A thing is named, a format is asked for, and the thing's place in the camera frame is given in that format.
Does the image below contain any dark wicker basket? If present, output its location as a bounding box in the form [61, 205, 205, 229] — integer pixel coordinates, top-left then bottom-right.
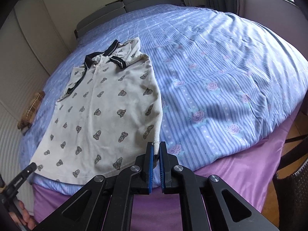
[273, 161, 307, 230]

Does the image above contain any purple bed sheet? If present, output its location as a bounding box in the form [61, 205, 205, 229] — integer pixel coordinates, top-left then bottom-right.
[37, 116, 293, 230]

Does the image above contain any grey padded headboard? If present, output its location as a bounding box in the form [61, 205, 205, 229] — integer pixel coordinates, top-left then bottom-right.
[74, 0, 186, 39]

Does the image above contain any blue striped floral duvet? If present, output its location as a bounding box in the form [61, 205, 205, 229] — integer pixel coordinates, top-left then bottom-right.
[20, 5, 307, 194]

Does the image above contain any white patterned polo shirt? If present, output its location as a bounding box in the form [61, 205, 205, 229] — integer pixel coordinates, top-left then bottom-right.
[31, 38, 162, 185]

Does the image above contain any beige louvered wardrobe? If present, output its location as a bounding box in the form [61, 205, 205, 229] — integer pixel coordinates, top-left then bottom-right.
[1, 0, 70, 183]

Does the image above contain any person's left hand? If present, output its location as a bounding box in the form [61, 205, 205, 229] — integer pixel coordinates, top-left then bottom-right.
[9, 200, 37, 230]

